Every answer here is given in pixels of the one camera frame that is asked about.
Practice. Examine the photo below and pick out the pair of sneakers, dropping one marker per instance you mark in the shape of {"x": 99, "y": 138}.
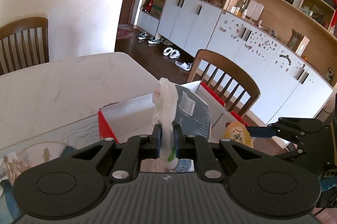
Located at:
{"x": 151, "y": 40}

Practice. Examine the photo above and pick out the white slippers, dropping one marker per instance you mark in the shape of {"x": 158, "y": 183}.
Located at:
{"x": 175, "y": 54}

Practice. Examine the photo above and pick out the red cardboard box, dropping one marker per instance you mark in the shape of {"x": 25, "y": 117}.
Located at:
{"x": 125, "y": 119}

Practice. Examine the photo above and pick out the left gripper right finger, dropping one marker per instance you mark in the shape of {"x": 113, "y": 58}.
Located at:
{"x": 178, "y": 140}

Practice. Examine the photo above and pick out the wooden chair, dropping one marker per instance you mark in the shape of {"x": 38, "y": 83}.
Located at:
{"x": 226, "y": 79}
{"x": 24, "y": 43}

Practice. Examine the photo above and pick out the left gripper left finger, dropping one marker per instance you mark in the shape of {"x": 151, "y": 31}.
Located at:
{"x": 156, "y": 139}

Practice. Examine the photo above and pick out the yellow snack packet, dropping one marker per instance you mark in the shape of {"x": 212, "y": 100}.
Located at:
{"x": 237, "y": 132}

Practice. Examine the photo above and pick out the dark blue white bag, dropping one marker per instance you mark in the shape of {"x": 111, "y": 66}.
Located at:
{"x": 178, "y": 104}

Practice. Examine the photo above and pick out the white wall cabinet unit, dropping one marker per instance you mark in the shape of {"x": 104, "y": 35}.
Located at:
{"x": 285, "y": 46}

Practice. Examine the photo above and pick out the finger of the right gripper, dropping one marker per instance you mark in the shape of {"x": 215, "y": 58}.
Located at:
{"x": 260, "y": 132}

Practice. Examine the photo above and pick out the crumpled silver brown wrapper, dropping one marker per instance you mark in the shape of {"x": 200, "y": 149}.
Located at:
{"x": 13, "y": 167}

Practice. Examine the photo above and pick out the wooden chair at far side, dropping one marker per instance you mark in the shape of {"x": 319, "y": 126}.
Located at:
{"x": 24, "y": 43}

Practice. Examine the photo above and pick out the red door mat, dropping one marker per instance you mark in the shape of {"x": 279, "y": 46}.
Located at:
{"x": 126, "y": 32}

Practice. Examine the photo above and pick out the wooden chair at right side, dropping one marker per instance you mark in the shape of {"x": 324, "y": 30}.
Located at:
{"x": 226, "y": 79}

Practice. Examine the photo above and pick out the cardboard box in cabinet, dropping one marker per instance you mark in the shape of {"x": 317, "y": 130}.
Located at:
{"x": 157, "y": 7}

